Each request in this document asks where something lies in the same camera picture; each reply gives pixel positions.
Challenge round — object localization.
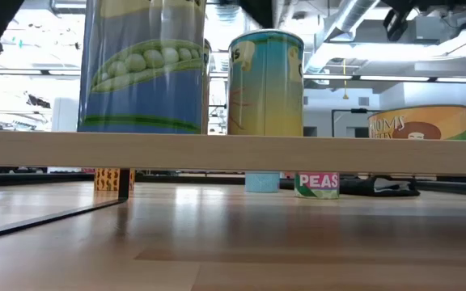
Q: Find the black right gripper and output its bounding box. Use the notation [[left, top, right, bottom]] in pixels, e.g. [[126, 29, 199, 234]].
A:
[[379, 0, 466, 43]]

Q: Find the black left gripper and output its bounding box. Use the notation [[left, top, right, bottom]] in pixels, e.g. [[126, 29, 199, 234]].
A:
[[238, 0, 275, 30]]

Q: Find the blue and yellow can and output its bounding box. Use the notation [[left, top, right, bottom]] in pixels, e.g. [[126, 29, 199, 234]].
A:
[[227, 28, 306, 137]]

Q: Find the orange mushrooms can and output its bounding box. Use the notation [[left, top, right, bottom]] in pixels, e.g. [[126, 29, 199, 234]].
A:
[[367, 103, 466, 141]]

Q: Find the blue pea pod can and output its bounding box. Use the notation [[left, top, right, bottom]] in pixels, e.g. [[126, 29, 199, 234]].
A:
[[76, 0, 209, 135]]

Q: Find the light blue can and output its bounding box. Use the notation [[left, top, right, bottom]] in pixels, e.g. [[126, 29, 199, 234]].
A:
[[244, 172, 281, 194]]

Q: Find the orange bean-pattern box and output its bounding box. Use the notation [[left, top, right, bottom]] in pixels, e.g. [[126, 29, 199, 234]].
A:
[[94, 167, 136, 192]]

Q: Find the yellow hanging pendant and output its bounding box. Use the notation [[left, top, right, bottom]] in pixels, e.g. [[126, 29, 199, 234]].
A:
[[341, 59, 350, 101]]

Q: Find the black oven mitt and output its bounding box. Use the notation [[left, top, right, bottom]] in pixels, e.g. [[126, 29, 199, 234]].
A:
[[339, 175, 422, 198]]

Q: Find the pink green peas can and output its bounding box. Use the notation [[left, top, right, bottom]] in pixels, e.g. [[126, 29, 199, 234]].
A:
[[294, 172, 341, 200]]

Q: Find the white pillar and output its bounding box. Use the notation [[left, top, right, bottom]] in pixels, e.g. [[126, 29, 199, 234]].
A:
[[50, 95, 81, 133]]

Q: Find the wide silver ribbed duct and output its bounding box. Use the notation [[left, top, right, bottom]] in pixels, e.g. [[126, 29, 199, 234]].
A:
[[206, 0, 242, 134]]

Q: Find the slanted silver spiral duct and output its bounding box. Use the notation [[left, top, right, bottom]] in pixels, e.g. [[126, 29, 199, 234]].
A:
[[303, 0, 382, 74]]

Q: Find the black background rig frame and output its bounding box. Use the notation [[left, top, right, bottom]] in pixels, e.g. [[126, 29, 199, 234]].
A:
[[331, 108, 379, 138]]

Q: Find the wooden shelf with black frame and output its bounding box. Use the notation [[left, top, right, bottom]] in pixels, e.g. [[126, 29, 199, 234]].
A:
[[0, 40, 466, 243]]

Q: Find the black metal table frame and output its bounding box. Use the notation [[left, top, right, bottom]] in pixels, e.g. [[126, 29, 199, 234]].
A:
[[0, 171, 466, 196]]

